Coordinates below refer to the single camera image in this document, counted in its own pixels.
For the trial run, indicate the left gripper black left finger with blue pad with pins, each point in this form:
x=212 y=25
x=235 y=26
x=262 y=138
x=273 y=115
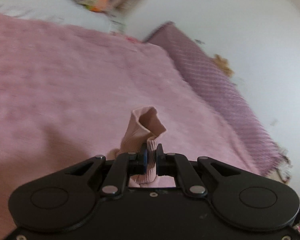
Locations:
x=110 y=177

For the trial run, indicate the orange toy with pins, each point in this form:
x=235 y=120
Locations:
x=96 y=5

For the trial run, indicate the white pillow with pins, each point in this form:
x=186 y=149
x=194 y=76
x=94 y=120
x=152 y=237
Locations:
x=58 y=11

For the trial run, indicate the beige ribbed sock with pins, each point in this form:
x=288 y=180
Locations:
x=144 y=127

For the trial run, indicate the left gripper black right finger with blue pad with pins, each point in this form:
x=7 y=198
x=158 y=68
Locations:
x=193 y=177

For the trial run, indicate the pink fluffy blanket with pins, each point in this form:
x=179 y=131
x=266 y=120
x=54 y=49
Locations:
x=67 y=93

